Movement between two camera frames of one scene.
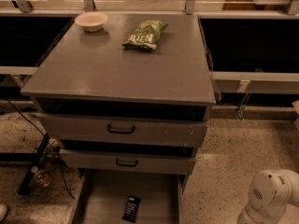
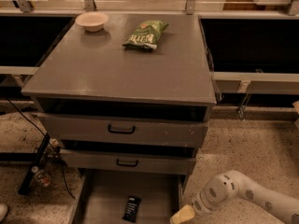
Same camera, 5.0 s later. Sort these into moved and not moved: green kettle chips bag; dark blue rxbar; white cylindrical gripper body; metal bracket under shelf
Moved: white cylindrical gripper body
Not moved: green kettle chips bag; metal bracket under shelf; dark blue rxbar
